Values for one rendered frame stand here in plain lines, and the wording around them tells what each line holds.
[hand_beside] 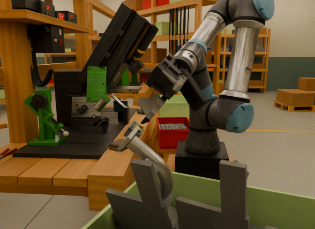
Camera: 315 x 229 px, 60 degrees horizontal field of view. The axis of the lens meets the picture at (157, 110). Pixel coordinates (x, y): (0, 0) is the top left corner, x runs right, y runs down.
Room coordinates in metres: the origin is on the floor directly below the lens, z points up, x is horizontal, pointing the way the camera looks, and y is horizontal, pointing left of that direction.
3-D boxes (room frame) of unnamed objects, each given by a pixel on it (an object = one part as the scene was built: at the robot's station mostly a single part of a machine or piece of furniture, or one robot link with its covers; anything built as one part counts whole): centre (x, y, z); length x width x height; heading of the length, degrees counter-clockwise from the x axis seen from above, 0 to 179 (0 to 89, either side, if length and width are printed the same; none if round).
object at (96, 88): (1.64, 0.36, 1.17); 0.13 x 0.12 x 0.20; 175
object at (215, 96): (1.12, -0.20, 1.11); 0.13 x 0.12 x 0.14; 40
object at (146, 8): (5.02, -0.06, 1.19); 2.30 x 0.55 x 2.39; 36
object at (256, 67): (9.94, -2.28, 1.12); 3.16 x 0.54 x 2.24; 86
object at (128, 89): (1.79, 0.31, 1.11); 0.39 x 0.16 x 0.03; 85
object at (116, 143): (1.26, 0.18, 0.91); 0.10 x 0.08 x 0.03; 152
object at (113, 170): (1.70, 0.13, 0.82); 1.50 x 0.14 x 0.15; 175
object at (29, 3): (1.45, 0.66, 1.59); 0.15 x 0.07 x 0.07; 175
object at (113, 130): (1.72, 0.41, 0.89); 1.10 x 0.42 x 0.02; 175
